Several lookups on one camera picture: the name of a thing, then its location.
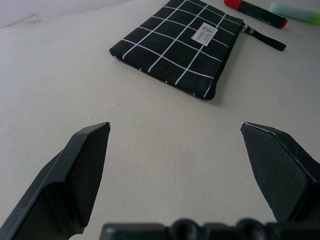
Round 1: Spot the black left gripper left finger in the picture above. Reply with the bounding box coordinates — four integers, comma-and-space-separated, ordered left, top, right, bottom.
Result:
0, 121, 112, 240

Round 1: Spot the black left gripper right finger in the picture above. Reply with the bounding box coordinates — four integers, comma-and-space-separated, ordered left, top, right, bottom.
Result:
239, 121, 320, 223

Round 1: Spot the black grid-pattern pouch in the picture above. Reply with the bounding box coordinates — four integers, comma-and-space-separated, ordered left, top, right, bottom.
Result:
108, 0, 287, 101

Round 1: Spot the teal and green highlighter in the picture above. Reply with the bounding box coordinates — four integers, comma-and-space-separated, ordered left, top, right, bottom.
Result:
268, 2, 320, 27

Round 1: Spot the black marker with red caps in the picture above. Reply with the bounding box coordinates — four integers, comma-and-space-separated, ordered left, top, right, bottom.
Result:
223, 0, 289, 29

